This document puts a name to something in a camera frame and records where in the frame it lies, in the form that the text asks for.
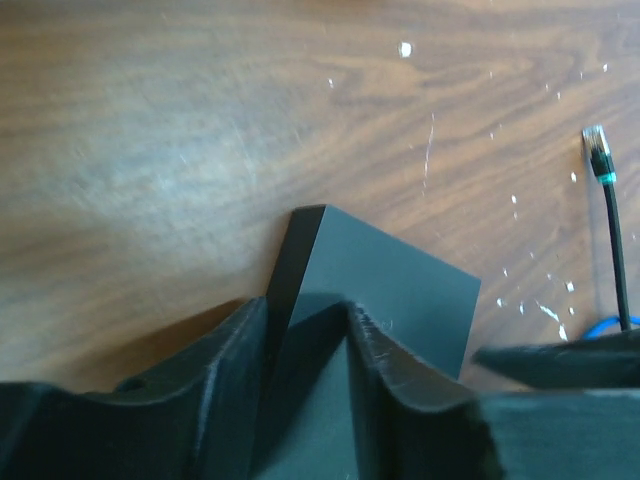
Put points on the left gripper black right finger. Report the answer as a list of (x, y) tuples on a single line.
[(422, 424)]

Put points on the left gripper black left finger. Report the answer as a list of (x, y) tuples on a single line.
[(191, 416)]

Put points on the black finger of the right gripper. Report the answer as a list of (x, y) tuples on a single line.
[(607, 362)]

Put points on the black network switch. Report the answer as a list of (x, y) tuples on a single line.
[(312, 408)]

